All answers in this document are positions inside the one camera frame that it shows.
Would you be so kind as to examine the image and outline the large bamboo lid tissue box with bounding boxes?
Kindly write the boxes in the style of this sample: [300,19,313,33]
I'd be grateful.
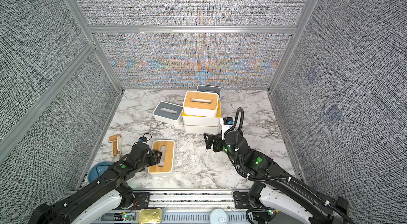
[184,125,222,135]

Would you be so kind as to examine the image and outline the yellow lid tissue box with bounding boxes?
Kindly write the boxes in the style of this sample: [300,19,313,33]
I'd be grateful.
[182,101,222,127]

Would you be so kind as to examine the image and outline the grey lid tissue box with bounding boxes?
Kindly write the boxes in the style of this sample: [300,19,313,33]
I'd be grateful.
[153,101,183,125]
[196,85,222,99]

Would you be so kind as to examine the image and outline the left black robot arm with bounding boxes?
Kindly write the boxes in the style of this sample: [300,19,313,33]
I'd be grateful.
[28,142,162,224]

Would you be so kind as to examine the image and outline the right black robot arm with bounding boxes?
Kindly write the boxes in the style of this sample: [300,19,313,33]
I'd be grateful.
[203,108,353,224]

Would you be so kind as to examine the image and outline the grey lid tissue box back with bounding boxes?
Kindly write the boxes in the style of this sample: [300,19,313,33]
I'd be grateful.
[196,85,222,99]

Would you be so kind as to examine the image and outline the wooden block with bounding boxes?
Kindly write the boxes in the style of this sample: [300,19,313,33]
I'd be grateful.
[109,134,123,156]

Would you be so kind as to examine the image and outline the blue ceramic bowl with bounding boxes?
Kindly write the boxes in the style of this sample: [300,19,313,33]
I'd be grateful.
[88,162,112,183]

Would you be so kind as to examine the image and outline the gold sardine tin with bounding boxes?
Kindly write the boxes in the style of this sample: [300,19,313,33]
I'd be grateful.
[137,208,163,224]

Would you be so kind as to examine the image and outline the white round lid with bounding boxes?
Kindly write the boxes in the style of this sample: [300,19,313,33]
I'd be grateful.
[209,209,228,224]

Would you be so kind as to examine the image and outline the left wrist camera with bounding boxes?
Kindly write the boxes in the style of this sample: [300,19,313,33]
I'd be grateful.
[137,133,152,144]

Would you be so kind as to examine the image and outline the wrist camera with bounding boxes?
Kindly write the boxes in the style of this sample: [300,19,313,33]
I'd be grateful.
[137,133,152,144]
[220,117,234,132]

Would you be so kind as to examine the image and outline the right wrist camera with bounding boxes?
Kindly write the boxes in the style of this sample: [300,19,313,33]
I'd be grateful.
[220,117,234,132]

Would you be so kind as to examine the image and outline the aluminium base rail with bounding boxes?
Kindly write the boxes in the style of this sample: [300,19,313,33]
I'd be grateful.
[53,188,328,224]

